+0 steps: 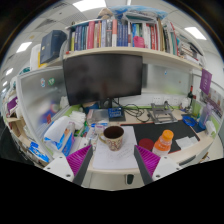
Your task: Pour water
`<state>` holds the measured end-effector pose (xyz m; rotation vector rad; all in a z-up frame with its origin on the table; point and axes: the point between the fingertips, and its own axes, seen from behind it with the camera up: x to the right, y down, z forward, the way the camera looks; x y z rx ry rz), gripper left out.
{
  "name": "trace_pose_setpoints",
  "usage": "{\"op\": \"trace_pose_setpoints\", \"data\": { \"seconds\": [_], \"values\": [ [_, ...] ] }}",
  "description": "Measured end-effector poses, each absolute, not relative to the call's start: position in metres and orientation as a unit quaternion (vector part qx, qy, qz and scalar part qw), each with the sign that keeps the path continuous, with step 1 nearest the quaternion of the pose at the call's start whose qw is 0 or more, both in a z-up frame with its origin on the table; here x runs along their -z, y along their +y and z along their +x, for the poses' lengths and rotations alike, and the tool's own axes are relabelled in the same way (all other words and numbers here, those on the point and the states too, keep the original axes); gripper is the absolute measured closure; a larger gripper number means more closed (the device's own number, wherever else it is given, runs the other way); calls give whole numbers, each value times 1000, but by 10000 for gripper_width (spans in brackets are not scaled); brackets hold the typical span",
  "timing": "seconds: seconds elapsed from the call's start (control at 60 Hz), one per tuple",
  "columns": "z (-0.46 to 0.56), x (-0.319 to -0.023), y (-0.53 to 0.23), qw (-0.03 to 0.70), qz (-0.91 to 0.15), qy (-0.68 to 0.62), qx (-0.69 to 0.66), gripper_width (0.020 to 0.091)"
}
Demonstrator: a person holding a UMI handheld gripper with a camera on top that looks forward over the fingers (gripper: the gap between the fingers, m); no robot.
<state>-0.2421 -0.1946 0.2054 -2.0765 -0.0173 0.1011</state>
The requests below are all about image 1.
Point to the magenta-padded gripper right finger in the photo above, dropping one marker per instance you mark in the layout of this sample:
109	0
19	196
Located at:
165	166

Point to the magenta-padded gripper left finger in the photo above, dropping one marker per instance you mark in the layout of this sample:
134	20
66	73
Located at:
60	166

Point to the orange-capped drink bottle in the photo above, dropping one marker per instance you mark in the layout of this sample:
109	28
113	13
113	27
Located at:
162	145

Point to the translucent purple water bottle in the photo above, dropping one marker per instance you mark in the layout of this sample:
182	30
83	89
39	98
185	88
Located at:
204	116

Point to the flat round red coaster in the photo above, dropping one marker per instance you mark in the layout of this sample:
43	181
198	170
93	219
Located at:
145	144

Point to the white paper napkin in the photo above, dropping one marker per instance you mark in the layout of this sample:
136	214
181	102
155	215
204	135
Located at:
185	142

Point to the black desk mat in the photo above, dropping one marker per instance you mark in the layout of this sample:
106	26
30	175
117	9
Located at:
153	130

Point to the white paper sheet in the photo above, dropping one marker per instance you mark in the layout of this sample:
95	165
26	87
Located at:
116	160

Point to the grey metal laptop stand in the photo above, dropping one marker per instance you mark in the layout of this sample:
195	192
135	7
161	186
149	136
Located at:
161	115

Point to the stack of white tissues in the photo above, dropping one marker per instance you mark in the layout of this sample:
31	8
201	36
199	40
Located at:
77	118

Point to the patterned ceramic mug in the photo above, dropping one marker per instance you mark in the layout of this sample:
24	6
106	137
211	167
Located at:
114	141

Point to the white tissue pack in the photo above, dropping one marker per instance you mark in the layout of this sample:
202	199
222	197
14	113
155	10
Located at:
210	127

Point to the clear plastic box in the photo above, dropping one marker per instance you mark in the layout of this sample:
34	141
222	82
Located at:
98	116

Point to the blue circuit board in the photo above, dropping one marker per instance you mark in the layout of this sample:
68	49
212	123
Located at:
115	112

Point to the purple hanging pennant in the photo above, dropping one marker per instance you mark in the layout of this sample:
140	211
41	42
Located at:
206	81

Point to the black computer monitor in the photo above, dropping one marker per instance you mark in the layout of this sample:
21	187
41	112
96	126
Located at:
100	76

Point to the dark blue box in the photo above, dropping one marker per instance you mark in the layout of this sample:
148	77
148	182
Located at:
51	45

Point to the shelf unit with books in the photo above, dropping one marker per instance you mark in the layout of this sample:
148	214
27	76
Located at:
116	50

